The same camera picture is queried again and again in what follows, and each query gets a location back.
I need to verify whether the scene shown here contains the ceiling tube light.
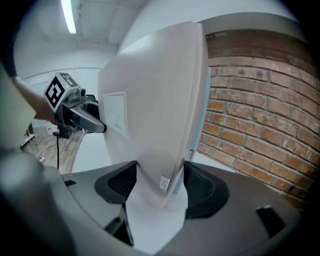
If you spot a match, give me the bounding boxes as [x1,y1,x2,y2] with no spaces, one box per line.
[60,0,78,35]

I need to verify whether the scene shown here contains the person's black shirt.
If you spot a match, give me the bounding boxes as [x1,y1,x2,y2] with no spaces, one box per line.
[4,57,19,78]

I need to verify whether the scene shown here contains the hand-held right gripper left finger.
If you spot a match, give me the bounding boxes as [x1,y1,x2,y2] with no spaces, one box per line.
[94,161,138,205]

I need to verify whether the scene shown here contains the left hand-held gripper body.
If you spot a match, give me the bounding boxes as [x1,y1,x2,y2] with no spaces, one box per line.
[43,71,87,140]

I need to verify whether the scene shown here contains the white table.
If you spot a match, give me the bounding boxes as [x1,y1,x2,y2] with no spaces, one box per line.
[72,134,188,253]

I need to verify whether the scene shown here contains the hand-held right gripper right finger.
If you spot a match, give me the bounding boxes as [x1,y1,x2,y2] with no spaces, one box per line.
[183,161,230,220]

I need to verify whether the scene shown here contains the beige file box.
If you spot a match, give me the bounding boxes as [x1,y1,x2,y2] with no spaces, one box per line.
[96,21,208,211]

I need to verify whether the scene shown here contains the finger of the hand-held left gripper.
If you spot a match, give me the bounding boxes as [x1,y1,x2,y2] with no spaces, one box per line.
[86,94,101,117]
[67,104,108,135]

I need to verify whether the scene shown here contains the person's left forearm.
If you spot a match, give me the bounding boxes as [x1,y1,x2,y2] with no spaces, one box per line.
[14,76,57,125]

